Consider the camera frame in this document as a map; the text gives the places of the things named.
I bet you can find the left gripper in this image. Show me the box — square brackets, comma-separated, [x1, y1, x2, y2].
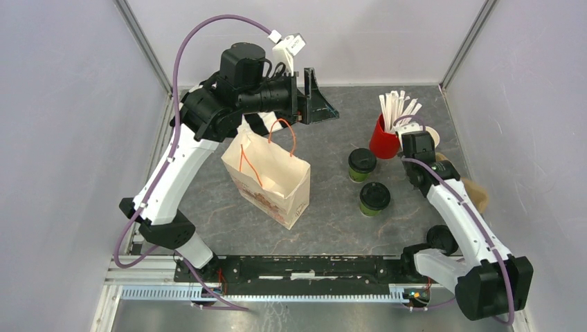
[240, 68, 340, 125]

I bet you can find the black cup lid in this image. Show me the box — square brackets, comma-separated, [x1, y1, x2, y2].
[426, 225, 459, 256]
[347, 148, 377, 174]
[359, 182, 391, 211]

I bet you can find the paper takeout bag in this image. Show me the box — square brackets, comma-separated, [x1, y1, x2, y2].
[222, 129, 311, 230]

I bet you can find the brown cardboard cup carrier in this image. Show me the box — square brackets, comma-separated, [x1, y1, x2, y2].
[460, 177, 489, 214]

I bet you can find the green paper coffee cup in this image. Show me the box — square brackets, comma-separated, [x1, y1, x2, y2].
[348, 165, 373, 183]

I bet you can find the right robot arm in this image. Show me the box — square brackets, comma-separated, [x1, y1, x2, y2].
[399, 131, 534, 325]

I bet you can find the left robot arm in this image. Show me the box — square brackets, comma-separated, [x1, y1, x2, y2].
[119, 42, 339, 282]

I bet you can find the black white striped cloth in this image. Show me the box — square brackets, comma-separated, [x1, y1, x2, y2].
[242, 112, 278, 136]

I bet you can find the white wrapped straws bundle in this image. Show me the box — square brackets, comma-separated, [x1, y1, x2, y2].
[379, 90, 422, 133]

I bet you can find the red straw holder cup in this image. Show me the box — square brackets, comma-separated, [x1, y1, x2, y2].
[369, 115, 401, 160]

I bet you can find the stack of paper cups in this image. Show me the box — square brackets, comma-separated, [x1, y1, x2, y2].
[426, 127, 440, 148]

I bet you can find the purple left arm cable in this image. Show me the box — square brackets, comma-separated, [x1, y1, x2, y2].
[113, 15, 273, 270]

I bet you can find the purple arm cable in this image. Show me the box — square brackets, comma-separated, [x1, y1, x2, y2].
[393, 114, 516, 326]
[113, 15, 273, 270]

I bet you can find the metal cable duct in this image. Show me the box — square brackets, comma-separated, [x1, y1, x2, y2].
[121, 286, 408, 304]

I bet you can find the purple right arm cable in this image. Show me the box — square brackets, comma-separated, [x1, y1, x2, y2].
[393, 114, 516, 326]

